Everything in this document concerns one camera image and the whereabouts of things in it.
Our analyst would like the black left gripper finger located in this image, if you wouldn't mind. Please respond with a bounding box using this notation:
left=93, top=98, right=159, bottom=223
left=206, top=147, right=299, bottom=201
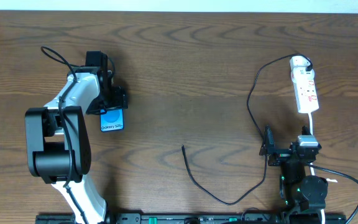
left=109, top=86, right=128, bottom=110
left=86, top=99, right=107, bottom=115

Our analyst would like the blue Galaxy smartphone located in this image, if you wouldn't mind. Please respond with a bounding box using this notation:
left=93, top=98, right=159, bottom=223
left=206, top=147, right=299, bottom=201
left=100, top=109, right=124, bottom=132

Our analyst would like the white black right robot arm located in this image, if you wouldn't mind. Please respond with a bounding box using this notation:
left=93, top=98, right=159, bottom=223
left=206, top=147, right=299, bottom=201
left=259, top=126, right=328, bottom=217

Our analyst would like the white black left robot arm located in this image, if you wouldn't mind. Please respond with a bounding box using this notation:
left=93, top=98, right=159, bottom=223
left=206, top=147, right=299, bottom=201
left=24, top=46, right=128, bottom=224

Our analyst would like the white power strip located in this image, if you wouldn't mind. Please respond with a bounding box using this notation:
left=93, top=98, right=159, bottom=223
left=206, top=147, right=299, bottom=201
left=290, top=55, right=319, bottom=114

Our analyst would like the white power strip cord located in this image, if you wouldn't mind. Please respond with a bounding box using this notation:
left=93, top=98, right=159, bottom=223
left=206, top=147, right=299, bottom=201
left=308, top=112, right=337, bottom=224

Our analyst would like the black charger cable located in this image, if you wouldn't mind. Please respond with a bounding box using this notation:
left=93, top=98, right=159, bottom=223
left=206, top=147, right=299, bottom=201
left=181, top=53, right=314, bottom=206

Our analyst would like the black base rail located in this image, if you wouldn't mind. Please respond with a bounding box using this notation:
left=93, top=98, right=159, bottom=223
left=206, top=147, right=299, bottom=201
left=35, top=212, right=346, bottom=224

